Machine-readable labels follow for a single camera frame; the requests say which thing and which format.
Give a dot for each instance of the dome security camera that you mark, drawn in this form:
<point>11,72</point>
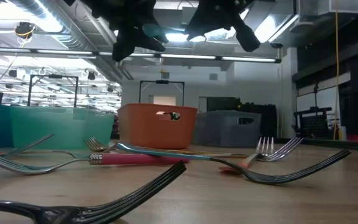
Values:
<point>276,45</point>

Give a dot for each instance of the silver spiral duct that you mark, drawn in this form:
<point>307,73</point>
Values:
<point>73,37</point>

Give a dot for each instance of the black yellow ceiling device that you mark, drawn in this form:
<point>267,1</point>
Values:
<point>25,30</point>

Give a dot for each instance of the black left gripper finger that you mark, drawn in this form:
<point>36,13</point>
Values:
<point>151,46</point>
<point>123,46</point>

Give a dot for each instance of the grey translucent plastic bin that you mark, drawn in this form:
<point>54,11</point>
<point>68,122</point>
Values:
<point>216,130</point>

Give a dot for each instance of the black frame stand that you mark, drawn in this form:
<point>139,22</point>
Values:
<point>162,82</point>
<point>54,76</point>

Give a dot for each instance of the teal translucent plastic bin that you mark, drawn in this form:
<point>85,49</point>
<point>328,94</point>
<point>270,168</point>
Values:
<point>61,127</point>

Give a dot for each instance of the black pegboard cart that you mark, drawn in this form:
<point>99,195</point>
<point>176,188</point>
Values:
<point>314,126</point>

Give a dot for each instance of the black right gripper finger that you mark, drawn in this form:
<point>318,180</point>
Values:
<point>247,37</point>

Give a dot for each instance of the orange plastic bin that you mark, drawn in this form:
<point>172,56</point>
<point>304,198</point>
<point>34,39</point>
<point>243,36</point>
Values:
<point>141,133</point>

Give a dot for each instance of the long ceiling light bar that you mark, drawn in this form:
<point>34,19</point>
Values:
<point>185,57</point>

